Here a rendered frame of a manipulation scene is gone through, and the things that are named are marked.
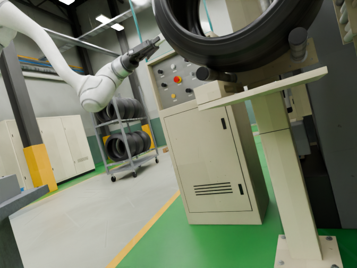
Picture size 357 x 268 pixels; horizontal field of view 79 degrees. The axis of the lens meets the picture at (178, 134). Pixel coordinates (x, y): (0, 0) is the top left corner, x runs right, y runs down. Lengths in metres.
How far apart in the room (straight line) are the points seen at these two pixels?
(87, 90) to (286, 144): 0.87
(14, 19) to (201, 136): 1.13
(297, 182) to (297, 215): 0.15
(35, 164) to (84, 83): 5.32
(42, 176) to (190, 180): 4.96
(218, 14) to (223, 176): 9.40
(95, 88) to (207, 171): 0.95
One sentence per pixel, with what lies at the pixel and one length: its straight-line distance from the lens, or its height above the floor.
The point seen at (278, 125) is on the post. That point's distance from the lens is 1.06.
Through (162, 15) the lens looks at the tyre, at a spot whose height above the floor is 1.13.
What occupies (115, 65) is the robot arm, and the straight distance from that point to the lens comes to 1.05.
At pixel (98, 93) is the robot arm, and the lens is 0.95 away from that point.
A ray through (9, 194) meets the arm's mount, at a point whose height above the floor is 0.67.
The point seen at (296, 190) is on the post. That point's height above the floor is 0.34.
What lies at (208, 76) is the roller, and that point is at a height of 0.89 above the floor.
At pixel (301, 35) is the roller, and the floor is 0.90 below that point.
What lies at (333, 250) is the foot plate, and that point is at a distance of 1.35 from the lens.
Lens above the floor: 0.76
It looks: 2 degrees down
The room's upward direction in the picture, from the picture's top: 15 degrees counter-clockwise
